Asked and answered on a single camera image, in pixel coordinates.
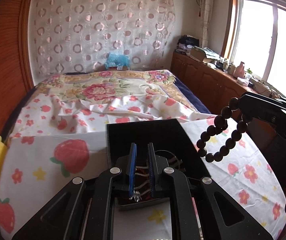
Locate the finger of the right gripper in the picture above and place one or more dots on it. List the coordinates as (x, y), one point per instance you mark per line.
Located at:
(258, 105)
(262, 118)

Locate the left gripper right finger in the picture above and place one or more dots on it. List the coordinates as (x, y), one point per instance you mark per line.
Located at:
(151, 167)

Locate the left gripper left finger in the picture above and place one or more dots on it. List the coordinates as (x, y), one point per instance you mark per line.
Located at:
(132, 167)

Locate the silver crystal hair clip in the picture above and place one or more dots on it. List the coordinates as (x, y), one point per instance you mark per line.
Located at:
(136, 196)

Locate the black jewelry box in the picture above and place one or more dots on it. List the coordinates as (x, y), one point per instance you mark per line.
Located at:
(172, 148)

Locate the pink bottle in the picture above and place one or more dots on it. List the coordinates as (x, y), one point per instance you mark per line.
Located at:
(240, 71)

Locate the wooden sideboard cabinet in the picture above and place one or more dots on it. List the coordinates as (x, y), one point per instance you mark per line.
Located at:
(213, 87)

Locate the dark blue bed sheet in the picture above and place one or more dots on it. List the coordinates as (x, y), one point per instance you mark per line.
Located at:
(191, 97)

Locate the floral bed quilt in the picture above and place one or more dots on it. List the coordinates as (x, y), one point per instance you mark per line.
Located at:
(105, 86)

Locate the strawberry print white cloth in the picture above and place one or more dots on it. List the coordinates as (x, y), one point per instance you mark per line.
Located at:
(54, 141)

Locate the pile of clothes and books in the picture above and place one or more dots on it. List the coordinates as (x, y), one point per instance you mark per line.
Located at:
(189, 45)

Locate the side window curtain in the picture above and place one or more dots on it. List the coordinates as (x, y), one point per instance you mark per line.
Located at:
(205, 18)

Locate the pink circle pattern curtain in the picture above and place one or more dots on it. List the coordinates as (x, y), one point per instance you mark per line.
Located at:
(70, 36)

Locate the window with wooden frame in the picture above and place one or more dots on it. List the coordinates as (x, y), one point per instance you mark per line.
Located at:
(257, 41)

